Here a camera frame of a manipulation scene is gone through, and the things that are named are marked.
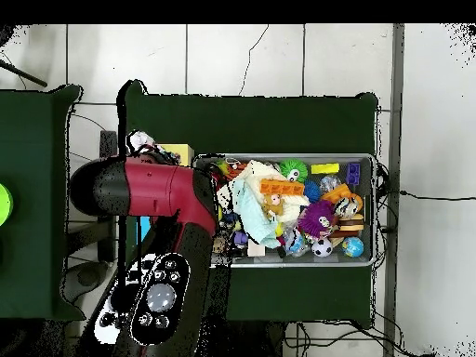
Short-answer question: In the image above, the small globe ball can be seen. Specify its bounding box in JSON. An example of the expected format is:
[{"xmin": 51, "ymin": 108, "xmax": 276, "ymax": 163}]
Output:
[{"xmin": 341, "ymin": 236, "xmax": 364, "ymax": 258}]

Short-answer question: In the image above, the long orange toy brick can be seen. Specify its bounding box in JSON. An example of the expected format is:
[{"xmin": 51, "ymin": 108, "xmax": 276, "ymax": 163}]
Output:
[{"xmin": 258, "ymin": 178, "xmax": 306, "ymax": 195}]

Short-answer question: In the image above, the green puffer toy with eyes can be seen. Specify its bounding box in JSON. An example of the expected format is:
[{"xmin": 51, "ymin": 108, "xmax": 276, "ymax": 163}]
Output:
[{"xmin": 278, "ymin": 158, "xmax": 309, "ymax": 183}]

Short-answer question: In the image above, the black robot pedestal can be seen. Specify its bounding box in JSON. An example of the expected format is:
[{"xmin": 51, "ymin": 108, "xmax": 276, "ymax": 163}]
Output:
[{"xmin": 230, "ymin": 320, "xmax": 287, "ymax": 357}]

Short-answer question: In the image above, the purple spiky rubber toy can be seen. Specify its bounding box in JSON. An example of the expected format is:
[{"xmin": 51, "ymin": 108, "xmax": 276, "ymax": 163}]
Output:
[{"xmin": 297, "ymin": 200, "xmax": 337, "ymax": 239}]

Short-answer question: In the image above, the blue puffer ball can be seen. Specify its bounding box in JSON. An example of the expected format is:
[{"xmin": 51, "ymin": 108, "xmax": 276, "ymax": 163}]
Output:
[{"xmin": 302, "ymin": 179, "xmax": 322, "ymax": 204}]

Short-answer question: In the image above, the wooden box with three holes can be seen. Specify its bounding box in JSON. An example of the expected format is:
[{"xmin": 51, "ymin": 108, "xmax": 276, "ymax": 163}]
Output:
[{"xmin": 139, "ymin": 142, "xmax": 196, "ymax": 243}]

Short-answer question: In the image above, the small soccer ball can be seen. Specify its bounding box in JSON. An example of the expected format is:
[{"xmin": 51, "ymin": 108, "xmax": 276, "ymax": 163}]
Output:
[{"xmin": 311, "ymin": 237, "xmax": 334, "ymax": 258}]

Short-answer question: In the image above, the silver wire mesh bin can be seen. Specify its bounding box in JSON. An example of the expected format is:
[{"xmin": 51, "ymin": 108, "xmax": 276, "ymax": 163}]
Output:
[{"xmin": 192, "ymin": 152, "xmax": 377, "ymax": 270}]

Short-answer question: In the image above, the colourful spotted white cloth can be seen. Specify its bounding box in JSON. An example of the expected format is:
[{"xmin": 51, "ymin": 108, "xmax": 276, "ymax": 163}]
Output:
[{"xmin": 126, "ymin": 129, "xmax": 159, "ymax": 155}]

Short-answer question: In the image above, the cream waffle cloth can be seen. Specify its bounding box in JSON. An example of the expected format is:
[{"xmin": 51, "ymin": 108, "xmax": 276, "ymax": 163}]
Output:
[{"xmin": 217, "ymin": 159, "xmax": 311, "ymax": 223}]

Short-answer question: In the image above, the small brown plush toy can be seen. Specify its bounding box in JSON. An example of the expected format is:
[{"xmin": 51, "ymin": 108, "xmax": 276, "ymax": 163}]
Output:
[{"xmin": 262, "ymin": 193, "xmax": 285, "ymax": 218}]

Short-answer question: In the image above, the grey stand base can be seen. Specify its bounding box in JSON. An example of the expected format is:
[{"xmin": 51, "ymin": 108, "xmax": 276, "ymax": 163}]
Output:
[{"xmin": 60, "ymin": 259, "xmax": 110, "ymax": 304}]

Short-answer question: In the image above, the dark green table cloth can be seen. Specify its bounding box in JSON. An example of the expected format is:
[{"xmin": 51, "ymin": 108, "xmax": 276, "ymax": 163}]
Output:
[
  {"xmin": 0, "ymin": 84, "xmax": 86, "ymax": 323},
  {"xmin": 116, "ymin": 79, "xmax": 380, "ymax": 328}
]

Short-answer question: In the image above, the lime green round object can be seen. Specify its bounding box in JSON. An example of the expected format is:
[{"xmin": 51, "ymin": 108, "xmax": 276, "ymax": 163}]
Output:
[{"xmin": 0, "ymin": 182, "xmax": 15, "ymax": 227}]

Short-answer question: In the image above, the yellow foam wedge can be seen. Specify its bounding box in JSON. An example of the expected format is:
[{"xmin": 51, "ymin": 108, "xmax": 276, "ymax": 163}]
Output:
[{"xmin": 310, "ymin": 162, "xmax": 340, "ymax": 175}]

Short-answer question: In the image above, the black rod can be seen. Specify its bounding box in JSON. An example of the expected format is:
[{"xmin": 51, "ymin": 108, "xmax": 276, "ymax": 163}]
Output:
[{"xmin": 0, "ymin": 59, "xmax": 48, "ymax": 88}]

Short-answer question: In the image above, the black stand frame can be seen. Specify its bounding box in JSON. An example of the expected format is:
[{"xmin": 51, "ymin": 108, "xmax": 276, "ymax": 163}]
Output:
[{"xmin": 66, "ymin": 129, "xmax": 119, "ymax": 263}]

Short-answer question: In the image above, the black cable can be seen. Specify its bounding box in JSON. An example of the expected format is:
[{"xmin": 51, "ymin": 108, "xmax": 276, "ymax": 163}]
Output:
[{"xmin": 386, "ymin": 189, "xmax": 476, "ymax": 203}]

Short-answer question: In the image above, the light blue waffle cloth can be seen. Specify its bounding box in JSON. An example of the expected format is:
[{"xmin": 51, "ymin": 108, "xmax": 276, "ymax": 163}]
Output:
[{"xmin": 234, "ymin": 178, "xmax": 282, "ymax": 249}]

